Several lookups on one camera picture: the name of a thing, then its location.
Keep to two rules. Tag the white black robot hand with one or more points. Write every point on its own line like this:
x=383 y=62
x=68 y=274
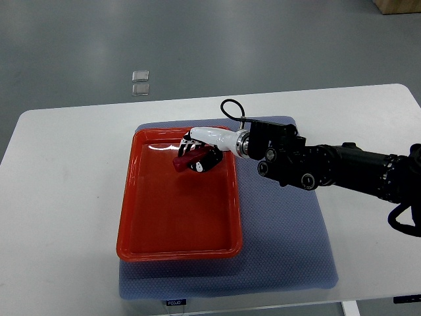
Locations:
x=220 y=140

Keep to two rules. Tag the red pepper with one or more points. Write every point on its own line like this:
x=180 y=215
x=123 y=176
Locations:
x=191 y=157

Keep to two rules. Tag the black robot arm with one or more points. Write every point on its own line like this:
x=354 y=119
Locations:
x=284 y=157

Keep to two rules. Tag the red plastic tray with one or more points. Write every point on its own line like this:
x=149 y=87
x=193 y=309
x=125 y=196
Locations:
x=169 y=215

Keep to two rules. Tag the upper metal floor plate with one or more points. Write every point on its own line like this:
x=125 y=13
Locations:
x=140 y=76

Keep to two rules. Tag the blue-grey mesh mat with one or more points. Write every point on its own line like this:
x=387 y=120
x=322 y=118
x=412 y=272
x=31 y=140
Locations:
x=285 y=245

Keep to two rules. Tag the black table brand label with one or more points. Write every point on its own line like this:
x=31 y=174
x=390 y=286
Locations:
x=176 y=302

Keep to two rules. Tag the white table leg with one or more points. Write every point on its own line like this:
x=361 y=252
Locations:
x=350 y=308

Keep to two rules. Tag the cardboard box corner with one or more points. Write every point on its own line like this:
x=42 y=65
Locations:
x=398 y=6

